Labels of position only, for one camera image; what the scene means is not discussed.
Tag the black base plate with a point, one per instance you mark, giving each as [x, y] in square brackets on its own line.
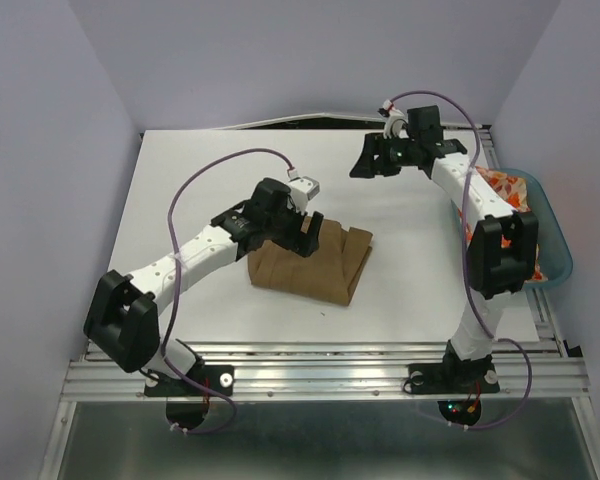
[189, 401]
[459, 395]

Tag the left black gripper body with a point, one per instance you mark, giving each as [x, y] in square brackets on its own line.
[284, 230]

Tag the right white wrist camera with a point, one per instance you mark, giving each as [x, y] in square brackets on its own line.
[394, 119]

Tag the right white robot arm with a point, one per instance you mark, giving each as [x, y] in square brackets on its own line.
[473, 339]

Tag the blue plastic basket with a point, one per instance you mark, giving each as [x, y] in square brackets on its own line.
[555, 220]

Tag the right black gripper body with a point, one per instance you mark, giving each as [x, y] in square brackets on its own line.
[399, 153]

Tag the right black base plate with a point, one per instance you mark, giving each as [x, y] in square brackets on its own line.
[459, 395]

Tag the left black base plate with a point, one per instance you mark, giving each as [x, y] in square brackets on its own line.
[189, 401]

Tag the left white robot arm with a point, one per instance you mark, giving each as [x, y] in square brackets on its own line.
[123, 318]

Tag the orange floral skirt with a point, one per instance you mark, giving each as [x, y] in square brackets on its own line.
[513, 189]

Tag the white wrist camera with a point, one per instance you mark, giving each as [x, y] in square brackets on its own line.
[302, 190]
[394, 119]

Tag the brown pleated skirt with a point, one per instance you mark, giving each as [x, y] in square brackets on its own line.
[331, 274]

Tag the aluminium rail frame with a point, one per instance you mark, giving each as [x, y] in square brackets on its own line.
[326, 411]

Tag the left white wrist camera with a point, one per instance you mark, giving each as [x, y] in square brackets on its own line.
[302, 190]

